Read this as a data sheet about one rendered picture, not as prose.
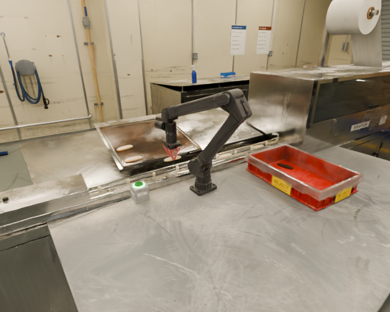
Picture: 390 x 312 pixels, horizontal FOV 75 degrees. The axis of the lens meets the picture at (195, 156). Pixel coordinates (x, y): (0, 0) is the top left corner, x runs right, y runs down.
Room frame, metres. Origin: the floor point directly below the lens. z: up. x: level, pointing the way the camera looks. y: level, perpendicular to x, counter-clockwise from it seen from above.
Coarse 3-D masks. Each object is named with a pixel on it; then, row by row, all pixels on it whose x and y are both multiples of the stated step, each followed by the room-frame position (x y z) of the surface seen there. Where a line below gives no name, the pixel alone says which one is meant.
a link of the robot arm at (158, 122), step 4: (164, 112) 1.21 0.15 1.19; (160, 116) 1.30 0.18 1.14; (164, 116) 1.21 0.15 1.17; (156, 120) 1.29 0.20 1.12; (160, 120) 1.27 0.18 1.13; (164, 120) 1.22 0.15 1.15; (168, 120) 1.22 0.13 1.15; (172, 120) 1.24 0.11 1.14; (156, 124) 1.28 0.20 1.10; (160, 124) 1.26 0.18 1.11; (160, 128) 1.26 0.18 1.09
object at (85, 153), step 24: (24, 144) 1.74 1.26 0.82; (48, 144) 1.74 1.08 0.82; (72, 144) 1.73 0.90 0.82; (96, 144) 1.73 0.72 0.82; (240, 144) 1.71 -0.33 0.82; (48, 168) 1.34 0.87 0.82; (72, 168) 1.34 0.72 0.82; (96, 168) 1.34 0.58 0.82; (144, 168) 1.33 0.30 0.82; (96, 192) 1.08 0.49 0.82; (72, 216) 0.89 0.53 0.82
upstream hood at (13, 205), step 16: (80, 176) 1.06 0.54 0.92; (16, 192) 0.92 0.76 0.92; (32, 192) 0.92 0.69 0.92; (48, 192) 0.92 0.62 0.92; (64, 192) 0.92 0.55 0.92; (80, 192) 0.92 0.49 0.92; (0, 208) 0.81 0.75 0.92; (16, 208) 0.81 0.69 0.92; (32, 208) 0.83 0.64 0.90; (48, 208) 0.86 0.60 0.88; (0, 224) 0.77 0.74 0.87
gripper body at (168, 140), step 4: (168, 136) 1.22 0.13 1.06; (172, 136) 1.22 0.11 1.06; (176, 136) 1.25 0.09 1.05; (164, 140) 1.27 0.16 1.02; (168, 140) 1.22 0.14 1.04; (172, 140) 1.22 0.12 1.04; (176, 140) 1.24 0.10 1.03; (168, 144) 1.21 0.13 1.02; (172, 144) 1.21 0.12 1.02; (176, 144) 1.21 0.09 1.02; (180, 144) 1.22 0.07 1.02
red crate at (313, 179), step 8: (280, 160) 1.43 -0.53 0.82; (248, 168) 1.29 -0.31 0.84; (256, 168) 1.24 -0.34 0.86; (280, 168) 1.32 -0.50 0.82; (296, 168) 1.31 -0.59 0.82; (304, 168) 1.31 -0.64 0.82; (264, 176) 1.18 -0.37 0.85; (296, 176) 1.22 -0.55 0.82; (304, 176) 1.22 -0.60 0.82; (312, 176) 1.22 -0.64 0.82; (320, 176) 1.22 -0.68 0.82; (312, 184) 1.13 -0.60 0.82; (320, 184) 1.13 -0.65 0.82; (328, 184) 1.13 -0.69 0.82; (296, 192) 1.01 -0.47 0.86; (352, 192) 1.03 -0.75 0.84; (304, 200) 0.97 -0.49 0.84; (312, 200) 0.93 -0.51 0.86; (328, 200) 0.95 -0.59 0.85; (312, 208) 0.92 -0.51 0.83; (320, 208) 0.91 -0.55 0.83
